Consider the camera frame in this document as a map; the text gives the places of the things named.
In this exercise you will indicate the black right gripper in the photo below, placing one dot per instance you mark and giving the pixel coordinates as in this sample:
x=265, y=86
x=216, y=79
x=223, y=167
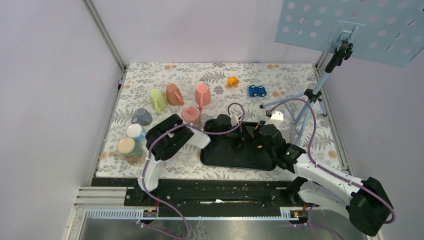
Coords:
x=256, y=134

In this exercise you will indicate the salmon pink ceramic mug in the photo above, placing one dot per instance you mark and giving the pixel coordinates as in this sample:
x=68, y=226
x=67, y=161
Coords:
x=203, y=96

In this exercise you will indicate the yellow ceramic mug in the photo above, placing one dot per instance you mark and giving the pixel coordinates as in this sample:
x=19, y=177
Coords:
x=258, y=139

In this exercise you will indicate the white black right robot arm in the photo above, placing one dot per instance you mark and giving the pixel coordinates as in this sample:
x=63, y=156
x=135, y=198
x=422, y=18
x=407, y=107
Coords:
x=363, y=202

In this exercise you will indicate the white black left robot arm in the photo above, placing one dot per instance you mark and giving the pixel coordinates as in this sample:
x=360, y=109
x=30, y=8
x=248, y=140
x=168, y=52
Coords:
x=165, y=139

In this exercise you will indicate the brown ceramic mug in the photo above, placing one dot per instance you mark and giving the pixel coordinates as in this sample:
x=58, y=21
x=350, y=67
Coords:
x=174, y=95

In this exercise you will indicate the green ceramic mug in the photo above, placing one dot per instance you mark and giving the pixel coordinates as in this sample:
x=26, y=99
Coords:
x=158, y=100

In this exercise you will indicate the grey ceramic mug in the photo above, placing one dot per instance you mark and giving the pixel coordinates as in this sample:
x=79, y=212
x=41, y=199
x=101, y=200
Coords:
x=142, y=117

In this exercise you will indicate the blue white ceramic mug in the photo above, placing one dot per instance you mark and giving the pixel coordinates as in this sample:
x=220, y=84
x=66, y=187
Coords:
x=136, y=132

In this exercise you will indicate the beige teal ceramic mug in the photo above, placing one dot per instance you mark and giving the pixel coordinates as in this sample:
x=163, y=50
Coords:
x=128, y=149

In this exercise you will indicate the black plastic tray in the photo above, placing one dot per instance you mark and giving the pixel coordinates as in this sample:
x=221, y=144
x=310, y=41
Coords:
x=237, y=150

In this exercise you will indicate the floral patterned tablecloth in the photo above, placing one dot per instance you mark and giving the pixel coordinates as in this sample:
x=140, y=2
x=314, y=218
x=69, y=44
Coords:
x=279, y=81

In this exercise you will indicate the small orange toy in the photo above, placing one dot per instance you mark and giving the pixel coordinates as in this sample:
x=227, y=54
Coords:
x=233, y=81

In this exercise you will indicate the blue toy car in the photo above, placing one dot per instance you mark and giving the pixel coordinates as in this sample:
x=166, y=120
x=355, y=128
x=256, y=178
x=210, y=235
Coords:
x=257, y=91

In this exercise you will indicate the light blue tripod stand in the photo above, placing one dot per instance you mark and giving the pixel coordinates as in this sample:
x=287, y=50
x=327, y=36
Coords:
x=341, y=53

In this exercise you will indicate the light blue perforated board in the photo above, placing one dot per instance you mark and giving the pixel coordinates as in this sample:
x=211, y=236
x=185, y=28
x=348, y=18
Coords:
x=384, y=31

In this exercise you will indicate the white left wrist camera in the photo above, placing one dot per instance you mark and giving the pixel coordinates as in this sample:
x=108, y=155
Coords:
x=235, y=118

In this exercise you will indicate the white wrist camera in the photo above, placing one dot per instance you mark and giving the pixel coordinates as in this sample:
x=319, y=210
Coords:
x=275, y=119
x=235, y=118

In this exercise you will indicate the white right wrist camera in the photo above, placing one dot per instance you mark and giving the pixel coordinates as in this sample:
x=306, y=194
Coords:
x=275, y=119

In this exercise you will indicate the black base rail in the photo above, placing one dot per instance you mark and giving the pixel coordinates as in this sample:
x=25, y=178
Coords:
x=210, y=198

